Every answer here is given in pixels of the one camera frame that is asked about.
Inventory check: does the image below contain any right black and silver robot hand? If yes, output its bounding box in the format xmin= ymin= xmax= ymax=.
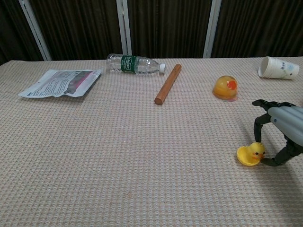
xmin=251 ymin=99 xmax=303 ymax=167

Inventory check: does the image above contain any small yellow rubber duck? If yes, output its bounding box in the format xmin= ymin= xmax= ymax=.
xmin=249 ymin=141 xmax=266 ymax=162

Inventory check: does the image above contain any translucent yellow-orange plastic capsule ball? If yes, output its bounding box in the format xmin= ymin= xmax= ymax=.
xmin=212 ymin=75 xmax=239 ymax=103

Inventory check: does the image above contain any white paper cup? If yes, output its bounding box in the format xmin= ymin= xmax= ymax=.
xmin=258 ymin=56 xmax=300 ymax=80

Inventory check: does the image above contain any brown wooden rod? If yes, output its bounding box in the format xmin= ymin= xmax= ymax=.
xmin=154 ymin=63 xmax=182 ymax=106

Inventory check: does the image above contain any clear water bottle, green label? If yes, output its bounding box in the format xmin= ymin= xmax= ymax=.
xmin=106 ymin=53 xmax=167 ymax=76

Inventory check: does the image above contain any beige woven tablecloth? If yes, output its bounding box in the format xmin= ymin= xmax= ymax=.
xmin=0 ymin=56 xmax=303 ymax=227

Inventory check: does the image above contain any dark pleated curtain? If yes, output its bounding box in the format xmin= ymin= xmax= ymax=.
xmin=0 ymin=0 xmax=303 ymax=66

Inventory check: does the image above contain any white and pink snack packet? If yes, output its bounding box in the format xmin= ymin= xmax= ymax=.
xmin=18 ymin=69 xmax=103 ymax=98

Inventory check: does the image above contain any white metal frame post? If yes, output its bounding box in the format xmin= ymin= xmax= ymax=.
xmin=18 ymin=0 xmax=52 ymax=61
xmin=116 ymin=0 xmax=133 ymax=57
xmin=203 ymin=0 xmax=222 ymax=59

